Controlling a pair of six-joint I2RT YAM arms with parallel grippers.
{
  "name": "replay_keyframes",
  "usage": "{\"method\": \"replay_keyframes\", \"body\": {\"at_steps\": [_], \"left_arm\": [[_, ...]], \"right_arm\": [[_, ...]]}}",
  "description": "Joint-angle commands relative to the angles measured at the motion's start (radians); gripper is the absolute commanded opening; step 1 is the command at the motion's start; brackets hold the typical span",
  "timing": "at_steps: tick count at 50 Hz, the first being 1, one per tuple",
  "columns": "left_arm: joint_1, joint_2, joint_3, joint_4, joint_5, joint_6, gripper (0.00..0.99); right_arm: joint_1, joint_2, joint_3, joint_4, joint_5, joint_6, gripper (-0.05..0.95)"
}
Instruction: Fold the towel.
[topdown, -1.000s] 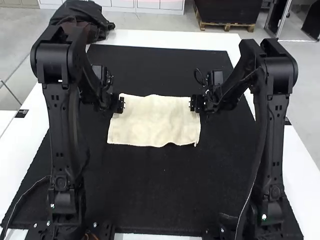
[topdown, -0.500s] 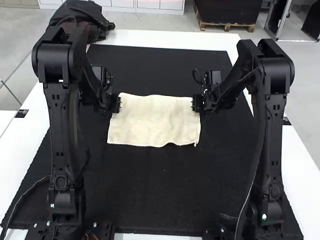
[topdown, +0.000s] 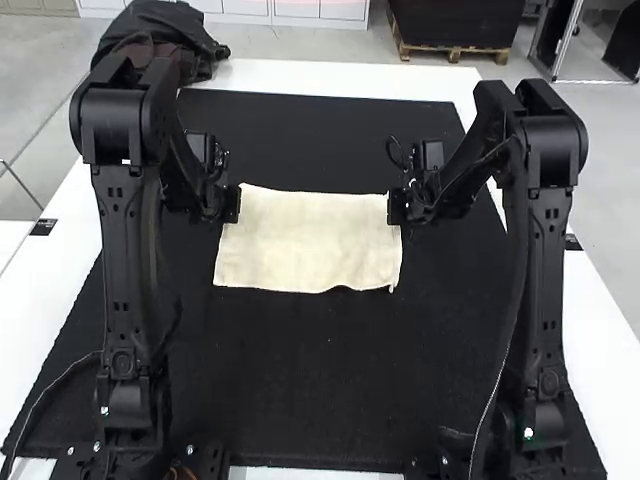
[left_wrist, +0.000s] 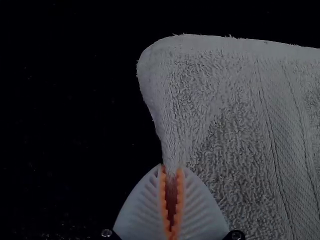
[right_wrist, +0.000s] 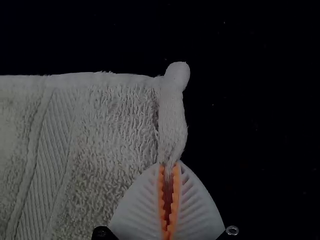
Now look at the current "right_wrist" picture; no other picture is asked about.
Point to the pale towel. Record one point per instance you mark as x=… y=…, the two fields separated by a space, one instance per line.
x=87 y=137

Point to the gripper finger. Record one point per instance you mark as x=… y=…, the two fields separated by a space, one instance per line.
x=140 y=212
x=197 y=212

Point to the black mat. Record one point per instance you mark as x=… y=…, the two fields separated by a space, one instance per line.
x=250 y=75

